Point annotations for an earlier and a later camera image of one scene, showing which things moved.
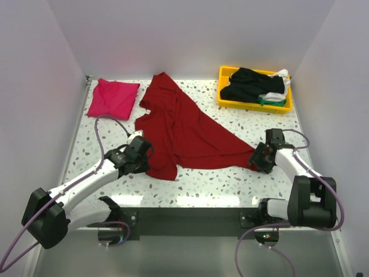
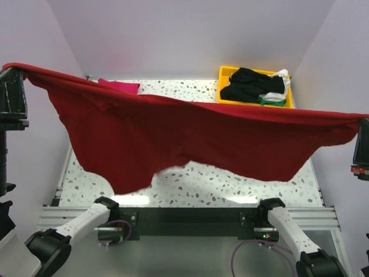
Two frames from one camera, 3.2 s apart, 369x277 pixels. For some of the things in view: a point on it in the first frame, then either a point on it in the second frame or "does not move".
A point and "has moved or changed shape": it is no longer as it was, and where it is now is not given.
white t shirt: (278, 96) does not move
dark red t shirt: (178, 134) has moved or changed shape
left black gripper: (142, 167) to (12, 98)
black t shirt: (247, 85) does not move
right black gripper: (254, 158) to (361, 149)
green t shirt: (281, 103) does not move
